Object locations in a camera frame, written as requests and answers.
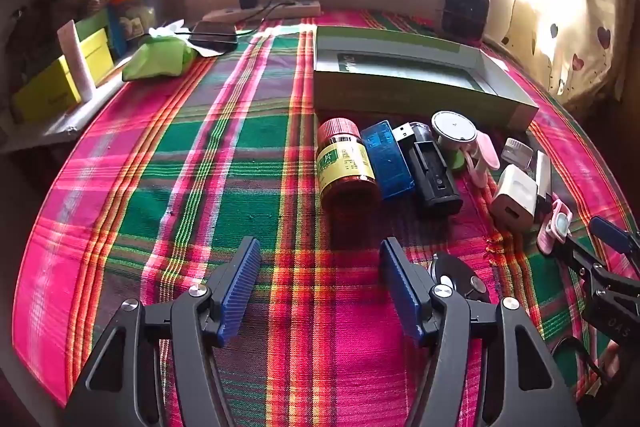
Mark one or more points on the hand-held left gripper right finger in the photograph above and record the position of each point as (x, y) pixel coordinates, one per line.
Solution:
(400, 292)

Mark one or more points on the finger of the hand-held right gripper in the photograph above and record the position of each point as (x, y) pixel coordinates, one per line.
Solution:
(595, 269)
(612, 234)

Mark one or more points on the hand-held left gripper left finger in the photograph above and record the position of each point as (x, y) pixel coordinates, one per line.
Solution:
(240, 287)

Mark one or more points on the pink clip device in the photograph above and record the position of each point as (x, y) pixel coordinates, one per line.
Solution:
(557, 224)

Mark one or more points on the silver white stick device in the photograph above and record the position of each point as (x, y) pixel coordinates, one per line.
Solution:
(543, 177)

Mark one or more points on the white charger adapter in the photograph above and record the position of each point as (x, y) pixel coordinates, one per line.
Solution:
(515, 192)

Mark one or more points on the small round white container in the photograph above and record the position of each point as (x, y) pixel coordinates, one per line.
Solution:
(517, 152)

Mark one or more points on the blue transparent display module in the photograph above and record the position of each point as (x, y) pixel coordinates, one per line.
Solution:
(387, 162)

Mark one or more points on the brown pill bottle red cap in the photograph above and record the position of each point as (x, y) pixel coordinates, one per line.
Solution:
(345, 167)

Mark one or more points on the pink clip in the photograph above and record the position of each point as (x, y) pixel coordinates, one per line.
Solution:
(487, 152)

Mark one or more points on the green can white lid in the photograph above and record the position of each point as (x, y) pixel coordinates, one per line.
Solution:
(454, 127)

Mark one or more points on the green grey cardboard box lid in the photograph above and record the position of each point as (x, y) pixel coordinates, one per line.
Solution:
(400, 94)

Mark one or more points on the plaid pink green blanket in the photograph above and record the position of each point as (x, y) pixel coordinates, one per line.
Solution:
(225, 157)

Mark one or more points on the cream heart print curtain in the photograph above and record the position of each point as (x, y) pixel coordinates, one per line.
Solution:
(565, 32)

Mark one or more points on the white shelf board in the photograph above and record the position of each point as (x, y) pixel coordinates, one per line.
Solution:
(75, 117)

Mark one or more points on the green tissue packet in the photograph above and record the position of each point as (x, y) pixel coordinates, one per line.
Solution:
(160, 62)

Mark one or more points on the black smartphone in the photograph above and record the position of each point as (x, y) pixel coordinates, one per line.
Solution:
(212, 34)

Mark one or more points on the grey desktop fan heater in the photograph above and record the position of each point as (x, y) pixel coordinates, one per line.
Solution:
(462, 12)

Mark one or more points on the yellow cardboard box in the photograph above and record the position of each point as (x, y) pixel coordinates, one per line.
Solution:
(45, 92)

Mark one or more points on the white tube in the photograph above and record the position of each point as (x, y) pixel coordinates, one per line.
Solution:
(77, 62)

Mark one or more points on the white power strip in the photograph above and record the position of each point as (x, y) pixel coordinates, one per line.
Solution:
(295, 8)

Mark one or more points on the blue box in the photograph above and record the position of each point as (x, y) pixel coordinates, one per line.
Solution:
(115, 32)

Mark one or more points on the clear plastic bin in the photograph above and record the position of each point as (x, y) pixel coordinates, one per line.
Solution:
(142, 12)

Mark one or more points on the green cardboard box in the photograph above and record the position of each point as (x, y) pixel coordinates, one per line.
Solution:
(92, 23)

